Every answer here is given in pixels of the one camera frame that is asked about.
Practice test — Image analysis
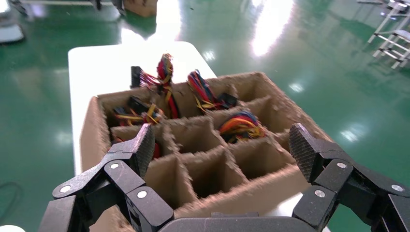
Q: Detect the metal wheeled cart frame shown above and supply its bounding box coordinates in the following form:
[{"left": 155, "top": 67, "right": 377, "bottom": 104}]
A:
[{"left": 8, "top": 0, "right": 126, "bottom": 17}]

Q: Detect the coloured cable bundle in box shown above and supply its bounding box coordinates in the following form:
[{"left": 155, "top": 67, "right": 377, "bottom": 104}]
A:
[{"left": 219, "top": 111, "right": 267, "bottom": 144}]

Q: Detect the white metal frame stool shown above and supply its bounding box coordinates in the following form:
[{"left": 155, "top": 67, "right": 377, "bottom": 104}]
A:
[
  {"left": 373, "top": 30, "right": 410, "bottom": 70},
  {"left": 367, "top": 3, "right": 410, "bottom": 44}
]

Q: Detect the black floor cable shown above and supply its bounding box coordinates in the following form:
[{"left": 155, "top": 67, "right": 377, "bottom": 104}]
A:
[{"left": 0, "top": 182, "right": 24, "bottom": 221}]

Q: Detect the brown divided cardboard box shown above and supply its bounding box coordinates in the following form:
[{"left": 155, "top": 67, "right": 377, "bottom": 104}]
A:
[{"left": 79, "top": 71, "right": 334, "bottom": 232}]

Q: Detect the upright multicolour wire harness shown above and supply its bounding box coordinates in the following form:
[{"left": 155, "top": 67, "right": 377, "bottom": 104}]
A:
[{"left": 130, "top": 53, "right": 180, "bottom": 120}]

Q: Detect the wire harness in corner cell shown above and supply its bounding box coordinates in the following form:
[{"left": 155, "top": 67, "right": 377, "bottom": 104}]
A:
[{"left": 112, "top": 95, "right": 167, "bottom": 126}]

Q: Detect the wire harness with black connector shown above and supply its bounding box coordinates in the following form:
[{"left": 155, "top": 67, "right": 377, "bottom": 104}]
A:
[{"left": 187, "top": 70, "right": 239, "bottom": 113}]

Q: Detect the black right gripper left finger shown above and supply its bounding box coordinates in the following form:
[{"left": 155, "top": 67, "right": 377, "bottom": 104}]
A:
[{"left": 38, "top": 123, "right": 175, "bottom": 232}]

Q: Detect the small brown cardboard box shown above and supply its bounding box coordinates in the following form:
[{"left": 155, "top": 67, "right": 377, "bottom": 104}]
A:
[{"left": 123, "top": 0, "right": 158, "bottom": 17}]

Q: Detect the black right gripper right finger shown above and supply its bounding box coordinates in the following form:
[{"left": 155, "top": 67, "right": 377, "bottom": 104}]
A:
[{"left": 288, "top": 123, "right": 410, "bottom": 232}]

